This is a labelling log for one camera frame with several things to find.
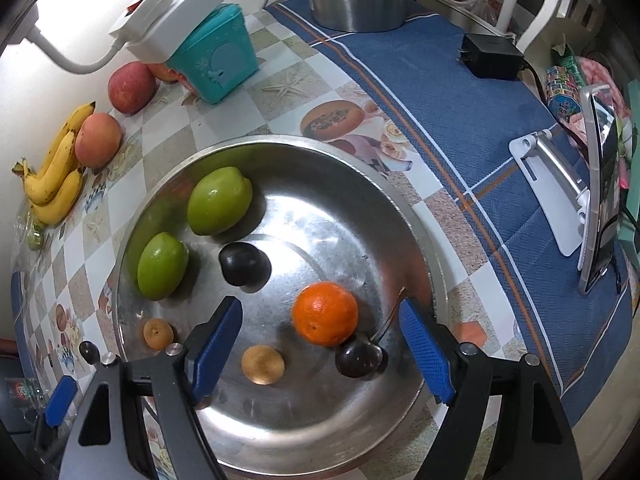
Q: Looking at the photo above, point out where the green oval fruit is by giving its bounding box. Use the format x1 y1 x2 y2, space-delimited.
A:
136 231 191 301

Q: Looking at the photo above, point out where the white phone stand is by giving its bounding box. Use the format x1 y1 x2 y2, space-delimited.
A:
508 130 593 258

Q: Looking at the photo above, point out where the colourful snack packet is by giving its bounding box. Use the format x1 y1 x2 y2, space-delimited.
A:
545 62 586 126

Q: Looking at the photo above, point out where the yellow banana bunch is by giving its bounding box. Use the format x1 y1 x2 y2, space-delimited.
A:
12 101 97 226

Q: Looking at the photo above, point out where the pink patterned bag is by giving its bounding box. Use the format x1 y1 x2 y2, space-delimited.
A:
575 55 636 161

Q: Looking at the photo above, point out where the teal plastic box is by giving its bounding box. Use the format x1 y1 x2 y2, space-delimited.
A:
166 3 261 106

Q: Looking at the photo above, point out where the clear bag of green fruits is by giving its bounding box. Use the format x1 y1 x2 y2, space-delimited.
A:
20 210 48 253

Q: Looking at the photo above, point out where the small brown fruit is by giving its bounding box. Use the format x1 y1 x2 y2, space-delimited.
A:
241 345 286 386
142 317 175 352

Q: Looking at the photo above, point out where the black adapter cable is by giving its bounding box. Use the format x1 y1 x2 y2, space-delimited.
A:
520 60 551 106

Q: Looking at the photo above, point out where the green lime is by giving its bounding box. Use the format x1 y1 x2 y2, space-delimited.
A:
186 166 254 236

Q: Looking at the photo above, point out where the round metal plate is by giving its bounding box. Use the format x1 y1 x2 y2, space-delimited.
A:
111 135 446 476

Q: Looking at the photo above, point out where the white chair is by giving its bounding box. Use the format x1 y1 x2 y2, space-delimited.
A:
410 0 608 56

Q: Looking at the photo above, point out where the printed checkered tablecloth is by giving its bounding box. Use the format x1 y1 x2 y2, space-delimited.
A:
10 0 636 480

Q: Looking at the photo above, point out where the large orange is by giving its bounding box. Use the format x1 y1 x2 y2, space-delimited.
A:
291 281 360 347

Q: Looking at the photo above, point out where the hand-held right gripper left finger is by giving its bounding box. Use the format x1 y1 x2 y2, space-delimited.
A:
57 296 244 480

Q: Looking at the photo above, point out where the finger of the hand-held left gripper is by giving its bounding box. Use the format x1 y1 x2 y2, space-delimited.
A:
27 375 80 466

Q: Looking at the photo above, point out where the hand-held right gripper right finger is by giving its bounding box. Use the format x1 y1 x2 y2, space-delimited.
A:
398 297 583 480

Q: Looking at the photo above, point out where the dark plum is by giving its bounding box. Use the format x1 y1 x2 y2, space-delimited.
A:
218 242 272 292

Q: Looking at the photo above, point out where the black power adapter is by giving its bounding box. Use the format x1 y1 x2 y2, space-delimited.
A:
455 33 525 81

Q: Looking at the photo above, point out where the glass mug with round label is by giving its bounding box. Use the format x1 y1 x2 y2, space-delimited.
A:
5 377 46 423

